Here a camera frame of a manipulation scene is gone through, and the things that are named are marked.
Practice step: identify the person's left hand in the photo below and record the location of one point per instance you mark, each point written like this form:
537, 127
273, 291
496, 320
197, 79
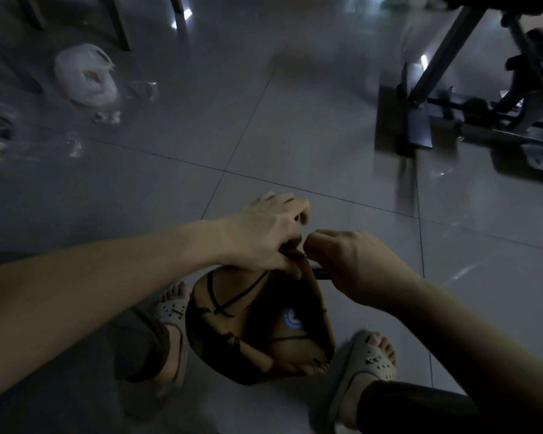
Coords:
253, 239

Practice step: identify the person's right hand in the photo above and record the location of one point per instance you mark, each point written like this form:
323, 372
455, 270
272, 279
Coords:
362, 266

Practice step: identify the person's left thumb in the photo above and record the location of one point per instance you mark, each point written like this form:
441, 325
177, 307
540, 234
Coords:
287, 264

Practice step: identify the person's right fingers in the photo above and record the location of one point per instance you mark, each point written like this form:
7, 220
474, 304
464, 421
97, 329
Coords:
321, 248

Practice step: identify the brown fabric bag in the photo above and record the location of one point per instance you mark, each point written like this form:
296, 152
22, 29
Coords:
253, 329

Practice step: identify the person's left forearm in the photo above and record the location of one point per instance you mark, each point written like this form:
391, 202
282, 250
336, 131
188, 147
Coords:
95, 293

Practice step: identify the person's right forearm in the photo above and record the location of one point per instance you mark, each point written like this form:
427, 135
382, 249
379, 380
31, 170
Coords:
479, 357

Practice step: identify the person's right grey slipper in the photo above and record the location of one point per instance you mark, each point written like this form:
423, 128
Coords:
366, 361

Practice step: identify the person's grey slipper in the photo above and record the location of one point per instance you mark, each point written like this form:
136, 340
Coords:
366, 361
172, 311

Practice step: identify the person's left grey slipper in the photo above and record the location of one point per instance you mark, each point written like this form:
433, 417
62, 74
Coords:
172, 311

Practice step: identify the person's left leg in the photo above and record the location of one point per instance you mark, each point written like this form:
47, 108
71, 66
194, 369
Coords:
140, 343

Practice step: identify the person's leg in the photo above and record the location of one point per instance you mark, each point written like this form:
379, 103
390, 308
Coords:
140, 343
411, 411

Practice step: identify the person's right leg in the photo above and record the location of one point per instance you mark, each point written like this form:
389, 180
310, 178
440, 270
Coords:
411, 411

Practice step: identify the crumpled clear wrapper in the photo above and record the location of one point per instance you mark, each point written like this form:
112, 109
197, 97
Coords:
142, 90

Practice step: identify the grey exercise bike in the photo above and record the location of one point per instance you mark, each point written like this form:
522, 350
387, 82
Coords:
493, 99

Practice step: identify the small crumpled paper scrap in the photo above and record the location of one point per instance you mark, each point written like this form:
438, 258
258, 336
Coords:
107, 117

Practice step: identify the small clear plastic wrapper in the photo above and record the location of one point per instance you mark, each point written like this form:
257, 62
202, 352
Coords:
74, 149

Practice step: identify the white plastic bag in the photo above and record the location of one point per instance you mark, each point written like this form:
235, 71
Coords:
83, 76

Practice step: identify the dark chair legs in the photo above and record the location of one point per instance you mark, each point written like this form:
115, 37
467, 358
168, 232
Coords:
113, 22

